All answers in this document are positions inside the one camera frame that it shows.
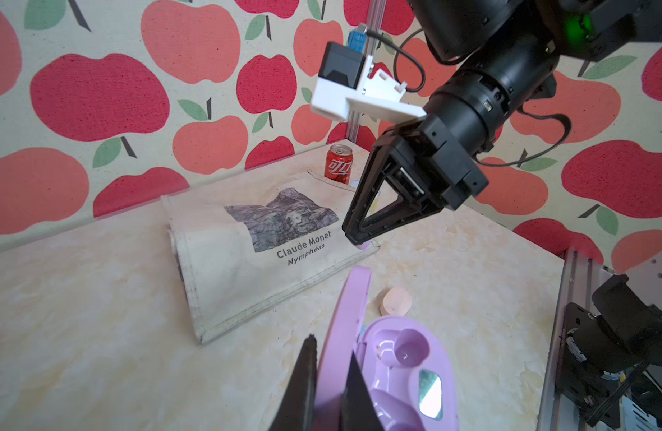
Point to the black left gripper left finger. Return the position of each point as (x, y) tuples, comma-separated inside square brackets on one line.
[(296, 410)]

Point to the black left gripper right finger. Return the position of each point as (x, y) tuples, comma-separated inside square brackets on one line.
[(357, 411)]

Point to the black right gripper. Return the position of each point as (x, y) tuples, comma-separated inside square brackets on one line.
[(430, 164)]

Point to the purple earbud charging case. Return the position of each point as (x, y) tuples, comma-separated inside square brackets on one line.
[(406, 369)]

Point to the pink earbud charging case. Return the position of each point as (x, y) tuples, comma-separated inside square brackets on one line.
[(397, 301)]

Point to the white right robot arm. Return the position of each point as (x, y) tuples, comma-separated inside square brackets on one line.
[(588, 30)]

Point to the red cola can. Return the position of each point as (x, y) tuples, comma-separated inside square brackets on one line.
[(339, 163)]

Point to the right aluminium frame post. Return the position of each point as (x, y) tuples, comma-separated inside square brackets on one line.
[(370, 20)]

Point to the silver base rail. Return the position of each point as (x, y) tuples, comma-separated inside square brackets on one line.
[(604, 369)]

